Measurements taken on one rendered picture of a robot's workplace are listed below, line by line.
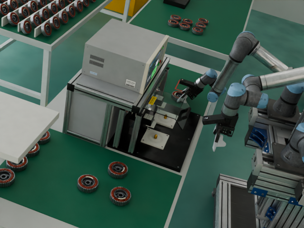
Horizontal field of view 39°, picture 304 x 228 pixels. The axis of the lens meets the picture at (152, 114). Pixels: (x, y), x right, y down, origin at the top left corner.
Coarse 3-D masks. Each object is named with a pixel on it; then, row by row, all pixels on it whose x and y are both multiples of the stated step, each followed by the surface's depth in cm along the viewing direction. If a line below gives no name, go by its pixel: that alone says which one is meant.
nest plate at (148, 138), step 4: (148, 128) 279; (148, 132) 275; (152, 132) 276; (156, 132) 277; (160, 132) 278; (144, 136) 271; (148, 136) 272; (152, 136) 273; (160, 136) 275; (164, 136) 275; (168, 136) 276; (144, 140) 268; (148, 140) 269; (152, 140) 270; (156, 140) 270; (160, 140) 271; (164, 140) 272; (148, 144) 267; (152, 144) 266; (156, 144) 267; (160, 144) 268; (164, 144) 269; (160, 148) 266
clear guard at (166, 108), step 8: (160, 96) 260; (168, 96) 262; (176, 96) 263; (144, 104) 249; (160, 104) 253; (168, 104) 254; (176, 104) 256; (184, 104) 260; (160, 112) 246; (168, 112) 248; (176, 112) 250; (184, 112) 256; (176, 120) 244; (184, 120) 253
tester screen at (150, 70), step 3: (159, 54) 259; (156, 57) 252; (156, 60) 255; (153, 63) 249; (150, 66) 242; (153, 66) 253; (150, 69) 245; (153, 69) 257; (150, 72) 249; (147, 75) 243; (147, 78) 247; (147, 81) 251; (147, 84) 254
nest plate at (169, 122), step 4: (156, 116) 291; (160, 116) 292; (156, 120) 288; (160, 120) 288; (164, 120) 289; (168, 120) 290; (172, 120) 291; (160, 124) 287; (164, 124) 286; (168, 124) 287; (172, 124) 288; (172, 128) 286
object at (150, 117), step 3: (144, 114) 266; (147, 114) 267; (150, 114) 267; (129, 117) 265; (132, 117) 265; (144, 117) 264; (147, 117) 265; (150, 117) 265; (153, 117) 266; (141, 120) 264; (144, 120) 264; (147, 120) 263; (150, 120) 263; (153, 120) 270; (144, 123) 265; (147, 123) 264; (150, 123) 264; (153, 123) 267; (150, 126) 265; (153, 126) 265
